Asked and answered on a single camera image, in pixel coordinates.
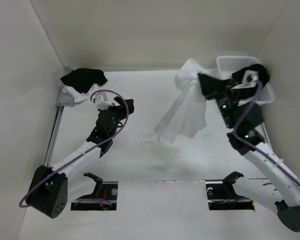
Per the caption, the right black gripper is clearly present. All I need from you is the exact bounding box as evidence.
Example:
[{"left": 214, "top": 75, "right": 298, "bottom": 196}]
[{"left": 195, "top": 73, "right": 237, "bottom": 128}]

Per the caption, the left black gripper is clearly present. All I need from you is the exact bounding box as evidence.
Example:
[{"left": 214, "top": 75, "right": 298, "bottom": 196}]
[{"left": 97, "top": 97, "right": 132, "bottom": 139}]

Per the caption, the white tank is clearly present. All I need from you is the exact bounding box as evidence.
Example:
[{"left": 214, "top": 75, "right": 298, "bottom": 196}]
[
  {"left": 154, "top": 58, "right": 208, "bottom": 144},
  {"left": 62, "top": 84, "right": 100, "bottom": 103}
]

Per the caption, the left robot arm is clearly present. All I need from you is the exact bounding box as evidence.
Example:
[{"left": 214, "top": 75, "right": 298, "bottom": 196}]
[{"left": 19, "top": 96, "right": 135, "bottom": 219}]

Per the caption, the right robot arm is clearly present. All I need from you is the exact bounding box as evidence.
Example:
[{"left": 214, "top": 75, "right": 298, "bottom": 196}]
[{"left": 198, "top": 71, "right": 300, "bottom": 233}]

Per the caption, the black tank top in basket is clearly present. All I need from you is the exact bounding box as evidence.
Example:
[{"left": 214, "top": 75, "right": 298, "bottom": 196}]
[{"left": 232, "top": 63, "right": 270, "bottom": 100}]

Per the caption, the folded black tank top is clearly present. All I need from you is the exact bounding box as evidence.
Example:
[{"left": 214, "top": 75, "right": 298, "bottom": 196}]
[{"left": 60, "top": 68, "right": 108, "bottom": 94}]

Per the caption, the folded white tank top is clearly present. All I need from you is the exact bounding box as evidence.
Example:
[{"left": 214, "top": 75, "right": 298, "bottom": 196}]
[{"left": 62, "top": 84, "right": 100, "bottom": 103}]

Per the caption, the folded grey tank top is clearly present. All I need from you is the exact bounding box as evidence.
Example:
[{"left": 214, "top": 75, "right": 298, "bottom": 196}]
[{"left": 56, "top": 90, "right": 75, "bottom": 108}]

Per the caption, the white plastic basket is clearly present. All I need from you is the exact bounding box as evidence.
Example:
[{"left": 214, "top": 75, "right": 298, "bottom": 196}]
[{"left": 216, "top": 55, "right": 275, "bottom": 106}]

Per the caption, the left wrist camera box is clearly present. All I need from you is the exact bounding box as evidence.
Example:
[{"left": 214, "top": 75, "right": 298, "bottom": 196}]
[{"left": 90, "top": 92, "right": 111, "bottom": 111}]

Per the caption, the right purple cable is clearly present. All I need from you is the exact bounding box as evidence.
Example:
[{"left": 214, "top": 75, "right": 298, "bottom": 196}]
[{"left": 231, "top": 78, "right": 300, "bottom": 197}]

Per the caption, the purple cable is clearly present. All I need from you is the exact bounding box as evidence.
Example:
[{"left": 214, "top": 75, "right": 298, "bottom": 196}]
[
  {"left": 18, "top": 89, "right": 130, "bottom": 208},
  {"left": 231, "top": 78, "right": 300, "bottom": 197}
]

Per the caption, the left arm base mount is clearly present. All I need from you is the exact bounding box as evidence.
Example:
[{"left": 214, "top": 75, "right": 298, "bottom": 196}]
[{"left": 70, "top": 172, "right": 119, "bottom": 212}]

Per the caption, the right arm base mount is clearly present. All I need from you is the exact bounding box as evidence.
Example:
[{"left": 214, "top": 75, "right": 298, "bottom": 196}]
[{"left": 205, "top": 171, "right": 255, "bottom": 211}]

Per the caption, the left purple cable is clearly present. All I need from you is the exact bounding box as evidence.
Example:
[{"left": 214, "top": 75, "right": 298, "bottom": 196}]
[{"left": 18, "top": 89, "right": 130, "bottom": 208}]

